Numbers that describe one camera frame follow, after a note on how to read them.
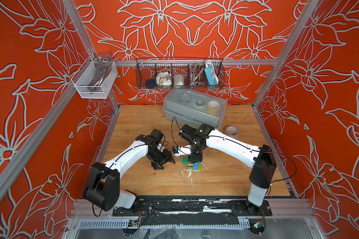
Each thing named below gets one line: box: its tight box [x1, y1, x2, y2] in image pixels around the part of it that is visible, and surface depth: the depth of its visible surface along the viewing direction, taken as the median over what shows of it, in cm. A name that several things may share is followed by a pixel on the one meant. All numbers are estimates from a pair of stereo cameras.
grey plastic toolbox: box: [162, 88, 228, 130], surface depth 98 cm
